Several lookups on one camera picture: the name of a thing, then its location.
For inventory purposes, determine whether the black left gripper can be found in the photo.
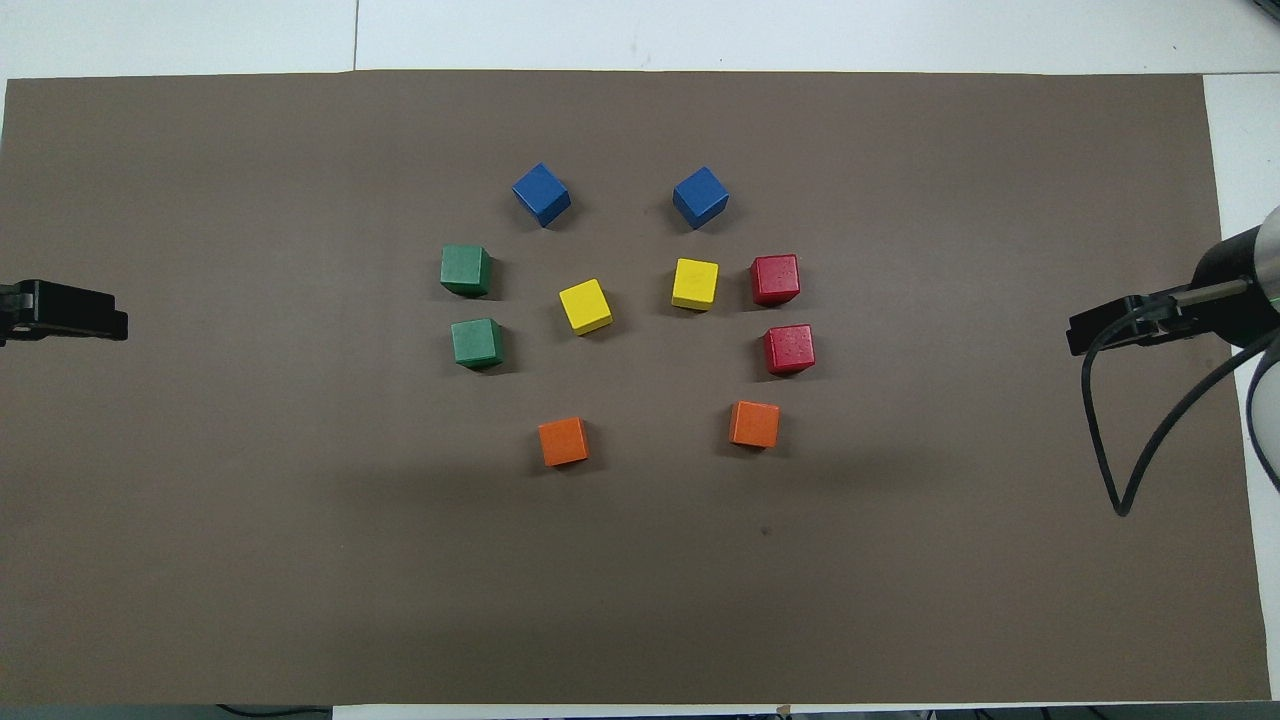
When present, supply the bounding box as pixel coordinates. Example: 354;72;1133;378
0;280;129;347

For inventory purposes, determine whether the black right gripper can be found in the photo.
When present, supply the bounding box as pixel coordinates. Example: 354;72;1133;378
1067;226;1280;357

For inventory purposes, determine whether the red wooden block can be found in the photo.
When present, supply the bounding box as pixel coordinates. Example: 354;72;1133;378
749;253;802;307
762;323;817;377

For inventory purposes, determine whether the green wooden block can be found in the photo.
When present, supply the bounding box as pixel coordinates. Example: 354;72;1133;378
449;317;505;371
439;244;493;299

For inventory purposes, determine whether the brown table mat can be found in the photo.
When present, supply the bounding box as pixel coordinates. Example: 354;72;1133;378
0;69;1273;707

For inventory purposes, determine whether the orange wooden block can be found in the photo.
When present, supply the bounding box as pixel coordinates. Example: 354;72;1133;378
537;416;590;468
728;400;781;450

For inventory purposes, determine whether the yellow wooden block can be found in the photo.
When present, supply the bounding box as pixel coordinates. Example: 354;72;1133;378
557;278;614;336
670;257;720;312

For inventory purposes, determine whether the blue wooden block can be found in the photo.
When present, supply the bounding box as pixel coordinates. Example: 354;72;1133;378
511;162;573;229
671;165;731;231

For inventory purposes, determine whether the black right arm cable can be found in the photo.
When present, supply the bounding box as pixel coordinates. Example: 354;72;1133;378
1081;297;1280;518

